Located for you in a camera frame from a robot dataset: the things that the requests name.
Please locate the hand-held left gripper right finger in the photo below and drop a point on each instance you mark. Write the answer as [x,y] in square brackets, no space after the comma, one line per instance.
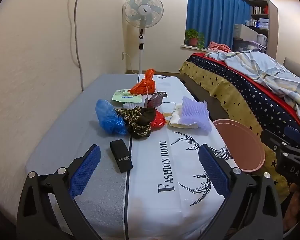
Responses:
[213,172]

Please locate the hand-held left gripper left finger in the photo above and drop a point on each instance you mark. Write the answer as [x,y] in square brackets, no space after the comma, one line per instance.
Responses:
[86,172]

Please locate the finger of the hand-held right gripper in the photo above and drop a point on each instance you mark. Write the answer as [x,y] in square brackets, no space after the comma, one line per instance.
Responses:
[273,140]
[296,133]

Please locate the pink plastic basin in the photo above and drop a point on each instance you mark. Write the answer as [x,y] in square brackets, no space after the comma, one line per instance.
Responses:
[240,147]

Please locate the black rectangular pouch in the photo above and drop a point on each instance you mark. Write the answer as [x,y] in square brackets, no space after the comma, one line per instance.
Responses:
[121,155]

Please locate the blue plastic shoe cover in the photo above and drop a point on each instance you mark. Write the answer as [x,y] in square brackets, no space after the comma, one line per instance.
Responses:
[108,118]

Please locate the purple foam net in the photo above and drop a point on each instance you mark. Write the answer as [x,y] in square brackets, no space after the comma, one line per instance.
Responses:
[193,112]

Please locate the beige paper packet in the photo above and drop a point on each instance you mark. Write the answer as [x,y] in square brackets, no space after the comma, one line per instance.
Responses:
[176,120]

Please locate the dark floral cloth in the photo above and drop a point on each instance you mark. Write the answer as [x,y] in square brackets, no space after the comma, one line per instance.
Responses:
[140,122]

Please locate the red snack packet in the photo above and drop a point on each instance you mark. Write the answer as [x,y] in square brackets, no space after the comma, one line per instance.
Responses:
[158,121]

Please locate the black pink carton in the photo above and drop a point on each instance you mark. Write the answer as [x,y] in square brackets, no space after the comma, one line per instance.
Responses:
[153,101]

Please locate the person's right hand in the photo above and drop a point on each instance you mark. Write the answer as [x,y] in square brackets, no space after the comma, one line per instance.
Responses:
[298,205]

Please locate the bed with star blanket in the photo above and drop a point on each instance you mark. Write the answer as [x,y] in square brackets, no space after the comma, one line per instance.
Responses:
[230,85]

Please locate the grey white printed tablecloth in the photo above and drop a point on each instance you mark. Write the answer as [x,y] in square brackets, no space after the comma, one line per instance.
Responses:
[150,205]

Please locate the striped light blue quilt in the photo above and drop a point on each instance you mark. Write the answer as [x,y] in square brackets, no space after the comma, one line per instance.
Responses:
[265,67]

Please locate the white bubble wrap sheet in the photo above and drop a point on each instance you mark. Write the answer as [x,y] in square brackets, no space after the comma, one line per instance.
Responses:
[131,105]

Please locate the green paper packet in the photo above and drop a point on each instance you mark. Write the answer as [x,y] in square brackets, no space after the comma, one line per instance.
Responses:
[126,96]

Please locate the clear plastic storage box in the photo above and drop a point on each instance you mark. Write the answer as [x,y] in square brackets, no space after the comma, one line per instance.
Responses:
[250,45]

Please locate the orange plastic bag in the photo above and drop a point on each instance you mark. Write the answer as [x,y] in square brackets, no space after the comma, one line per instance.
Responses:
[143,85]

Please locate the pink cloth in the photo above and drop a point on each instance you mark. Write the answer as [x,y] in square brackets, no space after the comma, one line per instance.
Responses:
[218,47]

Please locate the beige box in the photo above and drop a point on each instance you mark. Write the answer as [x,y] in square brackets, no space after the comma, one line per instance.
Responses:
[243,31]

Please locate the wooden bookshelf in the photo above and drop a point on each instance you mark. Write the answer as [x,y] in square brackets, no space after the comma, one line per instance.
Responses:
[261,17]

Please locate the potted green plant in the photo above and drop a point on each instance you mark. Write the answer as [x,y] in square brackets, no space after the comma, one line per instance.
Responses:
[193,38]

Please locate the blue curtain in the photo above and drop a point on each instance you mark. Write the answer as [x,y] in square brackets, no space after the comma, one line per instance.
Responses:
[212,10]

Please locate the white standing fan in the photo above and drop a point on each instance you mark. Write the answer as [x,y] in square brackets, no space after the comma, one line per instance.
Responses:
[142,10]

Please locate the dark bed frame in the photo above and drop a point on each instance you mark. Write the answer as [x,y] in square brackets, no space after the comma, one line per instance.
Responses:
[205,97]

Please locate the white wall socket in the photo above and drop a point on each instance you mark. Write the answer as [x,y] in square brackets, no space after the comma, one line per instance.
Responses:
[123,56]

